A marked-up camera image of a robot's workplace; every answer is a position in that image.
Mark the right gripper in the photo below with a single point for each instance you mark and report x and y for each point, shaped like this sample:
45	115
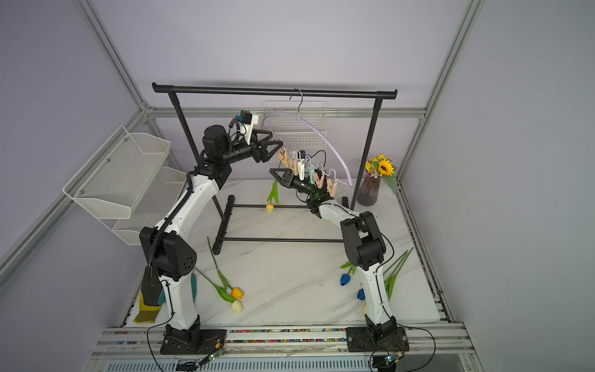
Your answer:
290	178

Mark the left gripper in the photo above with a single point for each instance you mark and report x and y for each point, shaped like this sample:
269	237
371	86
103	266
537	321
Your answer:
262	155

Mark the purple clip hanger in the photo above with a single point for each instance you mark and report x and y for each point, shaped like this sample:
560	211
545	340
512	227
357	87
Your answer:
330	145

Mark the pale yellow tulip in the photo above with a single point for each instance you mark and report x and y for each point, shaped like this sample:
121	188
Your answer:
273	199

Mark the black clothes rack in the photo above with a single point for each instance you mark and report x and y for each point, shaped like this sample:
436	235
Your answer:
379	96

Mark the orange tulip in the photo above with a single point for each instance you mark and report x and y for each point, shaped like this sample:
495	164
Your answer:
223	274

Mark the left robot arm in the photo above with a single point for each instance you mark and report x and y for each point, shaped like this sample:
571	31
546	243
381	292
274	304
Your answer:
170	258

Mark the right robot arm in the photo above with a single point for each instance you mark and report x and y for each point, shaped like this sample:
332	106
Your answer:
364	246

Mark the sunflower bouquet in vase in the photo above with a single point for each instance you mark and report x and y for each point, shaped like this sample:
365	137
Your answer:
378	170

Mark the blue tulip upper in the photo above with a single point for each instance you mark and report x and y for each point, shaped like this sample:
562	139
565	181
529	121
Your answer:
346	277

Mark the blue tulip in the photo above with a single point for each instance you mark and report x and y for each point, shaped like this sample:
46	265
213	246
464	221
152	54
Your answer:
361	295
346	277

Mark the cream white tulip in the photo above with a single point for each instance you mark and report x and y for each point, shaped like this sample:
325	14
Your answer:
236	307

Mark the blue tulip lower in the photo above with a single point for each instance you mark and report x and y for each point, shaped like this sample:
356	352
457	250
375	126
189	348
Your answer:
361	295

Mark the white mesh tiered shelf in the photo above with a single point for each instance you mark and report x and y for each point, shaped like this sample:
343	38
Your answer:
127	184

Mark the cream tulip right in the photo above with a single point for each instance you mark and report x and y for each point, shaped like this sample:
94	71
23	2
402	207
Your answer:
391	277

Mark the green work glove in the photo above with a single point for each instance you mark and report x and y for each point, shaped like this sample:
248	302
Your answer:
162	297

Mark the black yellow work glove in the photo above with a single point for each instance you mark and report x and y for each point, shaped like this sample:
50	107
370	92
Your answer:
149	303

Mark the white wire wall basket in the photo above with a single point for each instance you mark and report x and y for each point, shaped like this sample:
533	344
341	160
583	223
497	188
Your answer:
293	125

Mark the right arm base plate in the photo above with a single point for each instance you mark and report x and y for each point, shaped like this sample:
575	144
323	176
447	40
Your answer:
360	339

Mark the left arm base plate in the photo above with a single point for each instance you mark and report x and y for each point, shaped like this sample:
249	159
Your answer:
186	342

